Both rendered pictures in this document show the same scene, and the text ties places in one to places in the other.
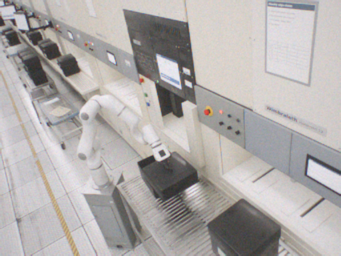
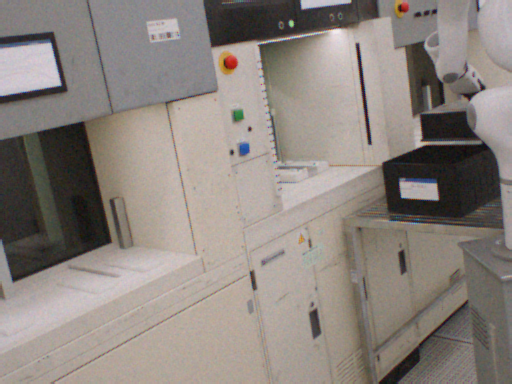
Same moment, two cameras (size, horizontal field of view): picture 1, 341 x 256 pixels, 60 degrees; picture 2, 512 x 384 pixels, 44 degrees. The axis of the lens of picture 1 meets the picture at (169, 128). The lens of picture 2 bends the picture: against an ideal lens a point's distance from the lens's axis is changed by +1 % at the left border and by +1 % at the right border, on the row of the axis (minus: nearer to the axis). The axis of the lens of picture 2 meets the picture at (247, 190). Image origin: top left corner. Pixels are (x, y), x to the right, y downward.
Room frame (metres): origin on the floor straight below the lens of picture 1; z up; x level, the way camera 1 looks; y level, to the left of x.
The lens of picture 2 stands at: (3.04, 1.87, 1.38)
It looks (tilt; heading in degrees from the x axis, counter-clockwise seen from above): 13 degrees down; 251
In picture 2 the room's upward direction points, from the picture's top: 10 degrees counter-clockwise
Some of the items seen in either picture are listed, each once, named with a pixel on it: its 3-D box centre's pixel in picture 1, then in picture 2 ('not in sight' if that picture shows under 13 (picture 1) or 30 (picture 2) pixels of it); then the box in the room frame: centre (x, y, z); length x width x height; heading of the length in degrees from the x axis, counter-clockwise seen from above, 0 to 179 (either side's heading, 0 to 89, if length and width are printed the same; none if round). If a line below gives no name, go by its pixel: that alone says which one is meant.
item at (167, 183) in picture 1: (169, 173); (476, 113); (1.54, 0.06, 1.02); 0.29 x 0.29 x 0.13; 25
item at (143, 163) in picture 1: (161, 172); (441, 178); (1.76, 0.13, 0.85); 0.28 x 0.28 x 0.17; 21
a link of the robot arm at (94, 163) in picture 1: (92, 151); (509, 134); (1.92, 0.64, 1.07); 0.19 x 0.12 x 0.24; 159
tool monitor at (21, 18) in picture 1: (34, 21); not in sight; (4.98, 1.74, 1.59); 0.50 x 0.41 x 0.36; 116
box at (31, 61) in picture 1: (32, 63); not in sight; (5.40, 2.21, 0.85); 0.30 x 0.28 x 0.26; 25
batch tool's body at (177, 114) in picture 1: (210, 111); (236, 159); (2.29, -0.40, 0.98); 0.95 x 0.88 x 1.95; 116
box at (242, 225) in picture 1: (244, 239); not in sight; (1.01, -0.29, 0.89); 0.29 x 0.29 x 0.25; 28
